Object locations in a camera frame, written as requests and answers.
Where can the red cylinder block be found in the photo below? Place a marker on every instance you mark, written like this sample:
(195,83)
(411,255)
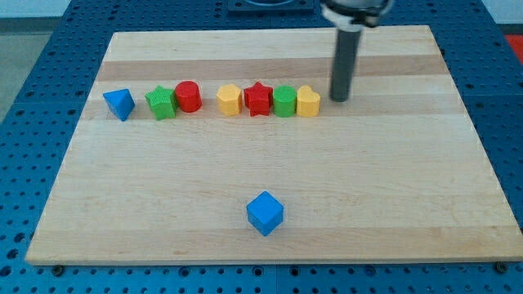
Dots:
(188,96)

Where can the green cylinder block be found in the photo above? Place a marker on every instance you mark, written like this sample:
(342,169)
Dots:
(284,101)

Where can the red star block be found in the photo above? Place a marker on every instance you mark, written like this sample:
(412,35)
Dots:
(258,98)

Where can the blue triangular prism block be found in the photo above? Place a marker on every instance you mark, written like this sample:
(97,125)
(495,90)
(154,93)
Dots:
(120,103)

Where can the green star block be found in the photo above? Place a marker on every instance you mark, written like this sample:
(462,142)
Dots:
(162,102)

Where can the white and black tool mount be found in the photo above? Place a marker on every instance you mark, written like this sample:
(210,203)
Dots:
(354,15)

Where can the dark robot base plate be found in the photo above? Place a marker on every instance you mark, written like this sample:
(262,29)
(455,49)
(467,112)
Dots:
(269,5)

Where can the yellow heart block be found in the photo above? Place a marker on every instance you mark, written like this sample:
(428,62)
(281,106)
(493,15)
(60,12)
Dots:
(308,102)

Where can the yellow hexagon block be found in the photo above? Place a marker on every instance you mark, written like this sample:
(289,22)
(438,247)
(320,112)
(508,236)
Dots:
(229,99)

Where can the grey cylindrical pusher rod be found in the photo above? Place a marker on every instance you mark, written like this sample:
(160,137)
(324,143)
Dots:
(344,59)

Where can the blue cube block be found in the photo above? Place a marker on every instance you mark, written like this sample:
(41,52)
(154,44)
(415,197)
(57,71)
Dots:
(265,213)

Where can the wooden board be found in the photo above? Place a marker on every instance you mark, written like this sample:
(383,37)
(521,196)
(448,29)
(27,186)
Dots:
(397,174)

